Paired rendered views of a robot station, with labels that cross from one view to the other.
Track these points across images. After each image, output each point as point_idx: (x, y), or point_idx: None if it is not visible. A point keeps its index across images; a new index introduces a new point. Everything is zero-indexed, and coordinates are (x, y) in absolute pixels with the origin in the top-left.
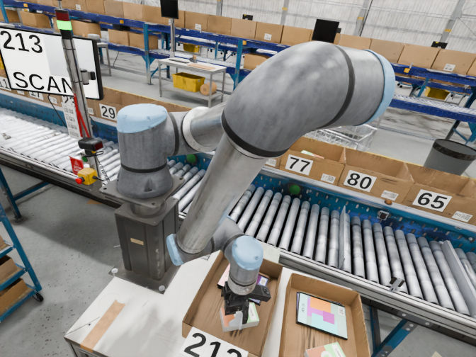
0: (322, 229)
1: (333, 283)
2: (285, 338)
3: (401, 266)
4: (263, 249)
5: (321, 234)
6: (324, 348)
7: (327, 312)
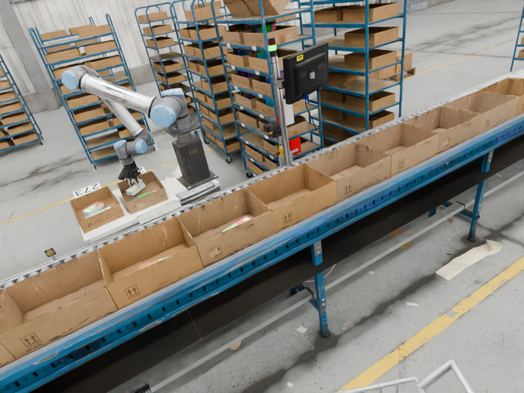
0: None
1: (97, 235)
2: (110, 190)
3: None
4: (114, 145)
5: None
6: (94, 207)
7: None
